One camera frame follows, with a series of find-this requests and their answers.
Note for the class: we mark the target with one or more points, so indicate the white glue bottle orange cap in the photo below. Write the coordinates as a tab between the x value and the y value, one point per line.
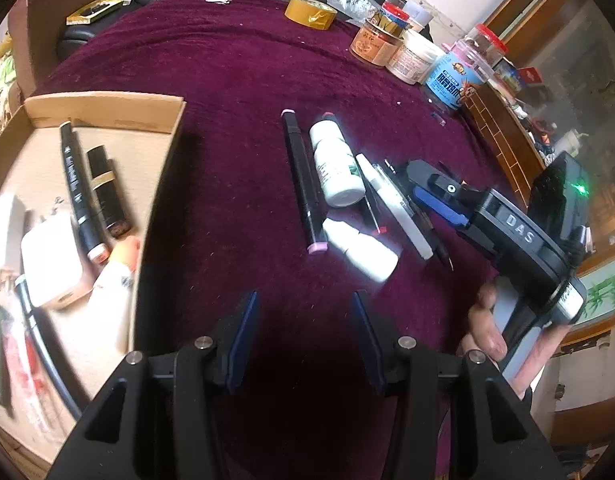
112	300

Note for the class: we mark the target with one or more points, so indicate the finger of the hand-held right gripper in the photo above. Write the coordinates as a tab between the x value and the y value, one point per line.
440	207
445	185

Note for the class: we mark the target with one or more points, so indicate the brown lipstick gold band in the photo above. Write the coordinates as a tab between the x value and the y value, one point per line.
105	185

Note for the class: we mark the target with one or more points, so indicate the thin pen red tip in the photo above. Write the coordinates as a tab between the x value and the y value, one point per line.
373	210

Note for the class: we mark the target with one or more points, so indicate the cardboard box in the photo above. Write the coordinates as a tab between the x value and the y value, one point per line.
112	110

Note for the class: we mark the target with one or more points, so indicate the person's right hand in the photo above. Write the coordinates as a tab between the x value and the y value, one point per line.
482	330

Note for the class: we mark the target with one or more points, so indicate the gold black box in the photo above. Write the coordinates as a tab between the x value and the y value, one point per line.
93	11

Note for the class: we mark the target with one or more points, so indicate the white charger block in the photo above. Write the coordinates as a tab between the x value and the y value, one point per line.
5	232
52	265

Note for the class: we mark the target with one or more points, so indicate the white pump bottle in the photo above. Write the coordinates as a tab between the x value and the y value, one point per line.
571	141

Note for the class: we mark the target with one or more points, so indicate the white medicine bottle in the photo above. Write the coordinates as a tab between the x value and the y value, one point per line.
335	170

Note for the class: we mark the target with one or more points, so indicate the clear jar red lid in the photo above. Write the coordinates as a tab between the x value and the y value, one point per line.
487	49

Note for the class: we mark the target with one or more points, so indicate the black marker pink caps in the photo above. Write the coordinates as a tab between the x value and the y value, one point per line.
302	185

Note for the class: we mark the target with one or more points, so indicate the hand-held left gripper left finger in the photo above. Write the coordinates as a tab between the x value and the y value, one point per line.
243	342

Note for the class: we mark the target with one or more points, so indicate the small white dropper bottle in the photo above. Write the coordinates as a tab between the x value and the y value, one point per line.
367	255

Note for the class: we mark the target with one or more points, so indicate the white plastic jar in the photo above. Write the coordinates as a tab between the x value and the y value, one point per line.
413	60

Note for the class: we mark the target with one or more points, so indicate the black marker white cap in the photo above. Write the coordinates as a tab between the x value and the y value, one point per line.
78	195

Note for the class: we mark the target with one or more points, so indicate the green bamboo picture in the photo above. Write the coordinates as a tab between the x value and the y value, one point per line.
603	291

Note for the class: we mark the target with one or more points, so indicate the red white tube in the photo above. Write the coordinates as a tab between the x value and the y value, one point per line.
23	370

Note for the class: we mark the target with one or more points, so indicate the small metal clip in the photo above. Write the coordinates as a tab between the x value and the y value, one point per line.
218	1

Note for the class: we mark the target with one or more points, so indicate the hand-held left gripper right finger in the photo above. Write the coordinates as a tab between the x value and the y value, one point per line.
368	342

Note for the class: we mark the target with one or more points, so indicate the maroon velvet tablecloth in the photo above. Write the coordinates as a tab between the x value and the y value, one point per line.
237	85

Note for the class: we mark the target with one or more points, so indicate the silver foil bag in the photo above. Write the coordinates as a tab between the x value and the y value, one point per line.
356	2

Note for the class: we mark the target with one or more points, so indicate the small red box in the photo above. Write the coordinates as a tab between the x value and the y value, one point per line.
530	76

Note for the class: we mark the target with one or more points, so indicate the white pen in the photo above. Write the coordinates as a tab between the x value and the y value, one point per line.
403	221

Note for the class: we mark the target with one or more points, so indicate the black marker blue tip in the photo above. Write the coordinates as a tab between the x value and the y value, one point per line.
37	335

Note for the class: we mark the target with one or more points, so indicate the wooden tiled cabinet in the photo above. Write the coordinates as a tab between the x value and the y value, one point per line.
502	135

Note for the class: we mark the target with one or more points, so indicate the yellow tape roll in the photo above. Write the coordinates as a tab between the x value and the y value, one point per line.
311	14

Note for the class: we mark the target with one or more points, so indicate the orange label jar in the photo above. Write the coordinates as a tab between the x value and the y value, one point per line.
375	45

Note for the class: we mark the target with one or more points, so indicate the small red lid jar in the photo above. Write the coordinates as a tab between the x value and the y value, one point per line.
391	16

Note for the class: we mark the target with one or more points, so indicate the green printed packets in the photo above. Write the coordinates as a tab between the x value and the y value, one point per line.
0	80

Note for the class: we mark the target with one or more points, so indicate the blue label jar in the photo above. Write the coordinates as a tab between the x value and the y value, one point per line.
452	79

